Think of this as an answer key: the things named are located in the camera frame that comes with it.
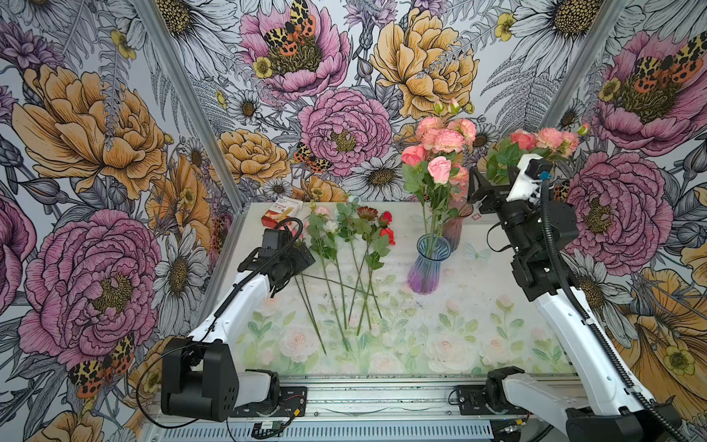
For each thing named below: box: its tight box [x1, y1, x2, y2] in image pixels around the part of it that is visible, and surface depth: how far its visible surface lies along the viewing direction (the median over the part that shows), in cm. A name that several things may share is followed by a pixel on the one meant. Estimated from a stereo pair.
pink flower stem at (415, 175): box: [401, 144, 431, 239], surface depth 78 cm
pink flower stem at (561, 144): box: [535, 122, 591, 167], surface depth 79 cm
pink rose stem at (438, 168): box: [427, 156, 453, 239], surface depth 66 cm
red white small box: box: [260, 197, 304, 229], surface depth 118 cm
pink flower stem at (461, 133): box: [447, 99, 477, 239], surface depth 70 cm
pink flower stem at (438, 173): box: [426, 101, 453, 239], surface depth 66 cm
